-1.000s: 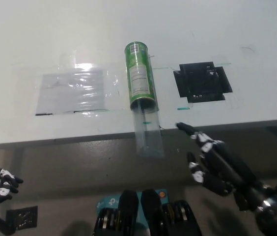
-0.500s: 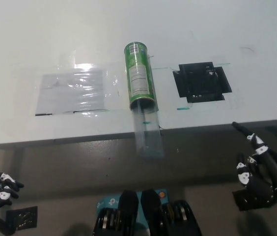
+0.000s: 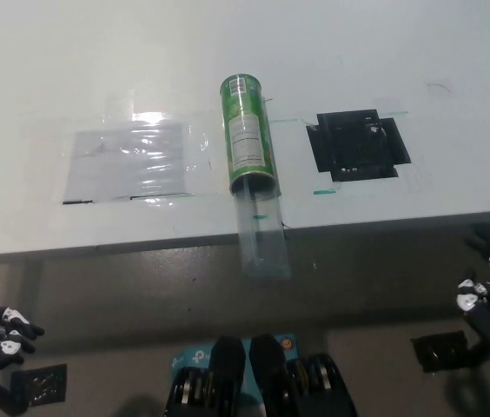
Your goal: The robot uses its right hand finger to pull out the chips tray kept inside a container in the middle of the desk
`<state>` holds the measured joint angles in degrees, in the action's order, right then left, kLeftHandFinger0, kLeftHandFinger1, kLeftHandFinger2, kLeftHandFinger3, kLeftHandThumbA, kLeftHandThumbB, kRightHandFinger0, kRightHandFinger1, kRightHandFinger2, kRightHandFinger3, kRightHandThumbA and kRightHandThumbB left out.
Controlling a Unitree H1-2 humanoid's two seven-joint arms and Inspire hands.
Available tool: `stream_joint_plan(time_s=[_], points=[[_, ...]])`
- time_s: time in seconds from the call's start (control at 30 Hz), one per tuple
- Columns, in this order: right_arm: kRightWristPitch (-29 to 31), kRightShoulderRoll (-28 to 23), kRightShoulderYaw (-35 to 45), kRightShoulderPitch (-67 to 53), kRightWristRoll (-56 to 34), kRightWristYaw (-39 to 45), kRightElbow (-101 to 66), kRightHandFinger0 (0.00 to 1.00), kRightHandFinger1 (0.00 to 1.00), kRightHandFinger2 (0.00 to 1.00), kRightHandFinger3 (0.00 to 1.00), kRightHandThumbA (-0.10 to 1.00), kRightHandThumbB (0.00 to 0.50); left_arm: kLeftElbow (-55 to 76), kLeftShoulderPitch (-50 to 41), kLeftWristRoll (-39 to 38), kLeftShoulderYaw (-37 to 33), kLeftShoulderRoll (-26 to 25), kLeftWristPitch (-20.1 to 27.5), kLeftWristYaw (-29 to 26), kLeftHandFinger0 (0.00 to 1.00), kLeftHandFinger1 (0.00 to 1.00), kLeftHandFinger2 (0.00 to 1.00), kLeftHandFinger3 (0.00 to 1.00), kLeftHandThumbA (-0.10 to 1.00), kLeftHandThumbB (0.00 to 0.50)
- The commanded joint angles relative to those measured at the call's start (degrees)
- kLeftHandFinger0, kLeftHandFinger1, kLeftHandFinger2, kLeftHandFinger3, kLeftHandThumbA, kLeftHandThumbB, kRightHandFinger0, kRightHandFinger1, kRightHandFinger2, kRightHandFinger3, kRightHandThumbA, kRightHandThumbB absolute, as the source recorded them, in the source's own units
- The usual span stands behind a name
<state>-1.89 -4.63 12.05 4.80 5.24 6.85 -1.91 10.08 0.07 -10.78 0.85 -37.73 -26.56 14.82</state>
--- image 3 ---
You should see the black ribbed robot body block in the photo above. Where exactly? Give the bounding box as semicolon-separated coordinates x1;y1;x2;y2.
248;333;357;417

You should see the green cylindrical chips can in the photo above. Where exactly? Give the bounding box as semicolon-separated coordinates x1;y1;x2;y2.
220;73;281;195

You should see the black floor mat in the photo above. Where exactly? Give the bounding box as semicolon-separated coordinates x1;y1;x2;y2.
410;330;470;374
10;363;68;407

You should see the black tape square patch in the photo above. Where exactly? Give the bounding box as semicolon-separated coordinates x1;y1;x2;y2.
305;108;413;183

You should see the grey taped plastic sheet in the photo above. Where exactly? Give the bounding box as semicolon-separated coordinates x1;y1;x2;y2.
62;121;194;204

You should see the clear plastic film sheet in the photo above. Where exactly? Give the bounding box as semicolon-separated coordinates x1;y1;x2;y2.
53;86;212;210

